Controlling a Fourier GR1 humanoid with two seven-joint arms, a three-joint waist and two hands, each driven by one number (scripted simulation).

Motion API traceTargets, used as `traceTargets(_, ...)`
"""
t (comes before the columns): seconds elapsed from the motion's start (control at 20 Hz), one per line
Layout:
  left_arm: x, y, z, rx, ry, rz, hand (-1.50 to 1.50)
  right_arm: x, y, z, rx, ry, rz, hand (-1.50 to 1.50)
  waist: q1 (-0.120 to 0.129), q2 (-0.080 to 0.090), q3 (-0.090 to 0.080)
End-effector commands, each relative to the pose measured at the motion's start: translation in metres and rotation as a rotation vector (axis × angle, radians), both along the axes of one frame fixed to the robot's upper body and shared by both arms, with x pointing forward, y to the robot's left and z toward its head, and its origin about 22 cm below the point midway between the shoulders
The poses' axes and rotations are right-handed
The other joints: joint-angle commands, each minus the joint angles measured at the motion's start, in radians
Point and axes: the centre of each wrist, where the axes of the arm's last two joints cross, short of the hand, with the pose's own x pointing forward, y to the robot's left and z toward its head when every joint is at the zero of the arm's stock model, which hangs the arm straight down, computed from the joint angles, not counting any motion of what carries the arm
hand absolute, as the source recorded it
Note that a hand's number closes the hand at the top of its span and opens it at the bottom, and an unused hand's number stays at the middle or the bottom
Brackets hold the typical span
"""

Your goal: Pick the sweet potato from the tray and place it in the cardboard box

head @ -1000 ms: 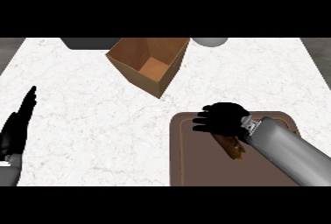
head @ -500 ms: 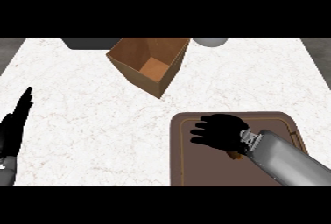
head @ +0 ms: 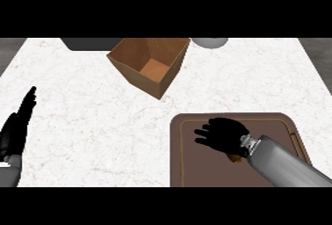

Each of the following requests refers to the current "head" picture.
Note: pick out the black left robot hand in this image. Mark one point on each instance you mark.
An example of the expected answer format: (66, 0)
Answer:
(17, 123)

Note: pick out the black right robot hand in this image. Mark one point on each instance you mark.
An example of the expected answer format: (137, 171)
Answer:
(225, 136)

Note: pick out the orange sweet potato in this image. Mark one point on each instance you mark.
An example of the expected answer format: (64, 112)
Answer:
(237, 158)

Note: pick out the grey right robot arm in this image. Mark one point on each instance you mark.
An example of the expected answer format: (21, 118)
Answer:
(286, 164)

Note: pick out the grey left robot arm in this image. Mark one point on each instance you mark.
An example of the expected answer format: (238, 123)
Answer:
(8, 174)

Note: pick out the brown tray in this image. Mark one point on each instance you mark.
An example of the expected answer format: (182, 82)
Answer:
(207, 170)

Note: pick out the brown cardboard box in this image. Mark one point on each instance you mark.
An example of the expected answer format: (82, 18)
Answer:
(150, 64)

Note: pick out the dark grey appliance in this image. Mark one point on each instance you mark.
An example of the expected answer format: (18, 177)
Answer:
(94, 44)

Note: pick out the pale grey round object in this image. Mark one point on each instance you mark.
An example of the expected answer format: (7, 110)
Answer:
(210, 42)

